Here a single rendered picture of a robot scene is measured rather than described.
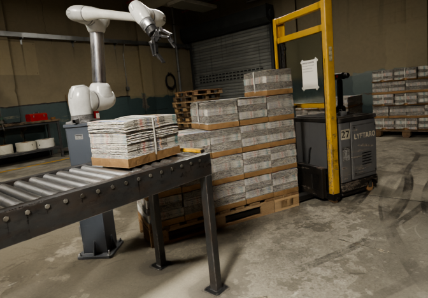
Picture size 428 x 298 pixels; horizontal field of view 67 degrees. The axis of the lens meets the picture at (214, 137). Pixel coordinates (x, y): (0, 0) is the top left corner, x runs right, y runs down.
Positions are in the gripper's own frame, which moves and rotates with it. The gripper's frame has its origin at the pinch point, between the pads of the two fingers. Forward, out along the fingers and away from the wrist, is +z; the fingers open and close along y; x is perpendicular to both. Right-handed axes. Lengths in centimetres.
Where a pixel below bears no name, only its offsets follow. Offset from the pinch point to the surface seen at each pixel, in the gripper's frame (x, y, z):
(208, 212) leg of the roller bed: -27, -21, 93
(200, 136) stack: 43, -49, 44
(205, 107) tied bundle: 54, -37, 27
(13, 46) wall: 250, -507, -453
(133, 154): -57, -12, 49
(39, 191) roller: -98, -25, 45
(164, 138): -34, -11, 47
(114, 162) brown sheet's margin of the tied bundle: -62, -22, 46
